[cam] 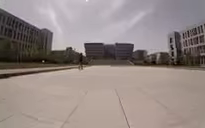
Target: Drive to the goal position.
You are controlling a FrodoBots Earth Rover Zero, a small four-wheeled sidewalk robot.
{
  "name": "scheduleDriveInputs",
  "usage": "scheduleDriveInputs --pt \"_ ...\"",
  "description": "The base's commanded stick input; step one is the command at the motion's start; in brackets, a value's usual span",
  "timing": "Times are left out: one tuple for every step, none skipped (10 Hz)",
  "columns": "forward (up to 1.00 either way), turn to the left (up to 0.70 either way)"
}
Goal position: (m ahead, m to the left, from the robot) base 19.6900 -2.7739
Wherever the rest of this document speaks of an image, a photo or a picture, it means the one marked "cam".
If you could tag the grass strip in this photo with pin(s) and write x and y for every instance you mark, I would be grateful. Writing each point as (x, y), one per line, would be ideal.
(23, 65)

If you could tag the small grey building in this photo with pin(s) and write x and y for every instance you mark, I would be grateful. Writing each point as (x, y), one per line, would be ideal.
(140, 55)

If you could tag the long grey office building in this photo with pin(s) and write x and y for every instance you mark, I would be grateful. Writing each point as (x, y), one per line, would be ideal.
(13, 33)

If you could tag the person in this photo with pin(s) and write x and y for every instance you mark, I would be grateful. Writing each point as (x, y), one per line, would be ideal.
(80, 60)

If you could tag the white gridded building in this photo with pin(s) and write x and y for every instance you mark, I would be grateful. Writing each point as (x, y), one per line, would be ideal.
(196, 43)

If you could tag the dark wide building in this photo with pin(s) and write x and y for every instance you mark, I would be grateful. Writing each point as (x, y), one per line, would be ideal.
(106, 50)

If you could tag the dark low kerb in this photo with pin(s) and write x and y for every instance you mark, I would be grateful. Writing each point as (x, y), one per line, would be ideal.
(30, 72)

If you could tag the pale concrete paved plaza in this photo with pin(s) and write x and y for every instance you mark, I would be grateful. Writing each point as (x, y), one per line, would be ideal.
(123, 86)

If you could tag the pale low building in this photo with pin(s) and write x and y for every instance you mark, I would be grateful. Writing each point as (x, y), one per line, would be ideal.
(160, 58)

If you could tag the broad distant stairway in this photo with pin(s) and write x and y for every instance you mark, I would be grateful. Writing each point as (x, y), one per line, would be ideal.
(111, 62)

